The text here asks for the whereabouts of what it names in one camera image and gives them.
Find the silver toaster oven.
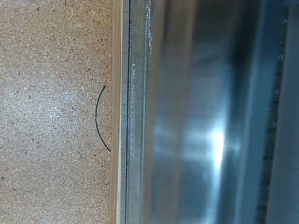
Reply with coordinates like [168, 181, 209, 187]
[110, 0, 299, 224]

